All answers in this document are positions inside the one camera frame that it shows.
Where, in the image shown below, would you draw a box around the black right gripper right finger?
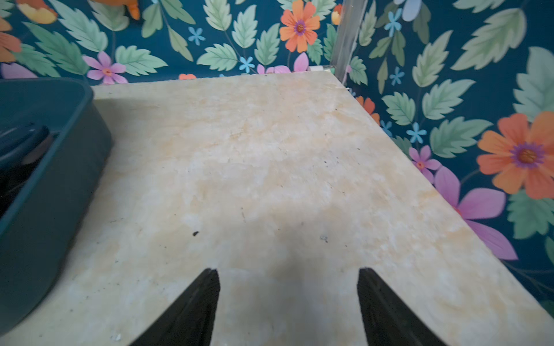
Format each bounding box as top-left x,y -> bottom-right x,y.
357,268 -> 446,346

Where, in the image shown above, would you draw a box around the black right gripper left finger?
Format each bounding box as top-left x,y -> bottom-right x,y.
132,268 -> 221,346

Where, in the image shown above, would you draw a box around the blue handled scissors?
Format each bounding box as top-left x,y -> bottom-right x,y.
1,123 -> 54,171

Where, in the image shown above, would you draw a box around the teal plastic storage box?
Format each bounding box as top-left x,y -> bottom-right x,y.
1,78 -> 113,334

